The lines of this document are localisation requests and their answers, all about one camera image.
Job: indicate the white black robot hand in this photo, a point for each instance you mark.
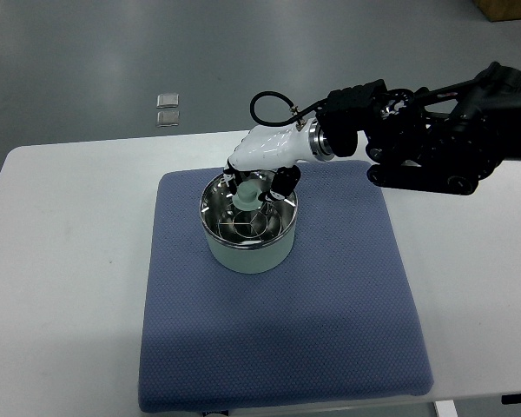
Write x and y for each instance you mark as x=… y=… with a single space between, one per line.
x=271 y=148

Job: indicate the glass lid with green knob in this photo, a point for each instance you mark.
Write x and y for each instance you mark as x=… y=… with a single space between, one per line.
x=216 y=199

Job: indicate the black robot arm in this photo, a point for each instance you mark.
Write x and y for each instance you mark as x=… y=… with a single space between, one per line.
x=435 y=140

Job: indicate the green pot with steel interior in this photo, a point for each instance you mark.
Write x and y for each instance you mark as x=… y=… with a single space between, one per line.
x=252 y=261

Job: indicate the upper metal floor plate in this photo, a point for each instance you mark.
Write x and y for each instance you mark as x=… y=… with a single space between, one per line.
x=167 y=100

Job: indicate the blue quilted mat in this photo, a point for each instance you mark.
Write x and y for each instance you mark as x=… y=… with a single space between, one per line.
x=334 y=321

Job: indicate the brown cardboard box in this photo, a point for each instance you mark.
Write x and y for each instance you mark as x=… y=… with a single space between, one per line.
x=500 y=10

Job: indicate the wire steaming rack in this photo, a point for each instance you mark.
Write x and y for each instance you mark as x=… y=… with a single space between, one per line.
x=238 y=226

